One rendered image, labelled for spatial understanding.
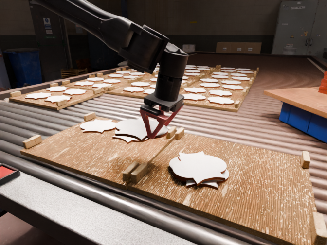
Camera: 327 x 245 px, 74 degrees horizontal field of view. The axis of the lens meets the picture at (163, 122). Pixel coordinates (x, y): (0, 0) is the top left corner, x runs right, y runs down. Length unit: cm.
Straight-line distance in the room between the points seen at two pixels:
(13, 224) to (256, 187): 177
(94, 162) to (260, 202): 45
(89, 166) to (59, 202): 13
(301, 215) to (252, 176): 14
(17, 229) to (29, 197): 136
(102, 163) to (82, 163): 6
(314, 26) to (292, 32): 46
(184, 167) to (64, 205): 30
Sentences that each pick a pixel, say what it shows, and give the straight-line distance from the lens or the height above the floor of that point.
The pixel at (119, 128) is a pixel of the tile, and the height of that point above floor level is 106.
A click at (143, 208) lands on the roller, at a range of 53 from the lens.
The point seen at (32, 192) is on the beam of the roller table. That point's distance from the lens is 66.
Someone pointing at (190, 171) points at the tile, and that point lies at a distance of 57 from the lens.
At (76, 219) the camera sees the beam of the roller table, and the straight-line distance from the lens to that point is 54.
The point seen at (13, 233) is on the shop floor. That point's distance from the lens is 199.
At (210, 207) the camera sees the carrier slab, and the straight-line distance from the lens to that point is 51.
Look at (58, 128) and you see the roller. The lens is 102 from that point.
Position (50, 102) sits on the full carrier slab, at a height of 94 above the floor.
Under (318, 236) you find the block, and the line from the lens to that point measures 50.
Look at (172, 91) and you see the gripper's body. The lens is 48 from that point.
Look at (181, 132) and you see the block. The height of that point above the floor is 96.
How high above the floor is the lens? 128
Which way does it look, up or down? 22 degrees down
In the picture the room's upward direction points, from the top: straight up
